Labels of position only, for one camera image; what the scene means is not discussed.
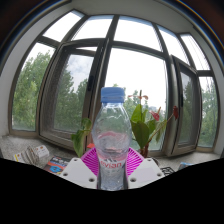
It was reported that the light blue small pack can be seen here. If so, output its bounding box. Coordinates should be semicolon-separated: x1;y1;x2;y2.
177;161;195;171

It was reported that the stack of white paper booklets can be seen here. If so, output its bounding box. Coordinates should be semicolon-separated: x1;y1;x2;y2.
12;144;51;168

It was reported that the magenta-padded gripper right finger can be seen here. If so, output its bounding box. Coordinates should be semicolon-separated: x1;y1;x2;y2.
123;147;167;191

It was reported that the potted plant in white pot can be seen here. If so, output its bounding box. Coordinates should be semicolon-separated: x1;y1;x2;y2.
70;89;180;160

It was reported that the clear blue-capped water bottle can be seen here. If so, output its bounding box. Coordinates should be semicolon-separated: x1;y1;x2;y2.
91;86;133;192

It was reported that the grey framed bay window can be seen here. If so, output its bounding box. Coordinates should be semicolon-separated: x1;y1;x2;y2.
7;9;222;158

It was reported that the dark colourful book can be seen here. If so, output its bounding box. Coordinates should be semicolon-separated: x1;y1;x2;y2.
44;155;73;175

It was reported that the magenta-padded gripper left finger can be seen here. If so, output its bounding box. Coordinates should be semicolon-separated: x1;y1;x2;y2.
59;147;102;191

